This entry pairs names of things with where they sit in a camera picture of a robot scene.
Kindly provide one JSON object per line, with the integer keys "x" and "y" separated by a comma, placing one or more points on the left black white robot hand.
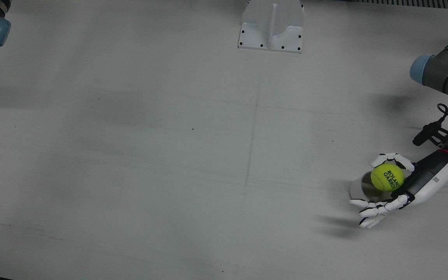
{"x": 428, "y": 179}

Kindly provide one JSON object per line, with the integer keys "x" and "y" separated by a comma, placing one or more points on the white pedestal column with base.
{"x": 270, "y": 27}

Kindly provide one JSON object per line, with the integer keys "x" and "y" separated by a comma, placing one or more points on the yellow green tennis ball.
{"x": 387, "y": 177}

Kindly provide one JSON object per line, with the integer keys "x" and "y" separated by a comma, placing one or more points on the left UR5e robot arm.
{"x": 445, "y": 72}

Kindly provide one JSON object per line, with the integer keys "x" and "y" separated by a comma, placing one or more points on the shiny metal cup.
{"x": 364, "y": 187}

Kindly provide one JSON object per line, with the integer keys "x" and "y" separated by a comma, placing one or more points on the grey ribbed metal rack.
{"x": 414, "y": 3}

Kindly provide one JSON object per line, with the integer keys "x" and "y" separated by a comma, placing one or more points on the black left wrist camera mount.
{"x": 423, "y": 135}

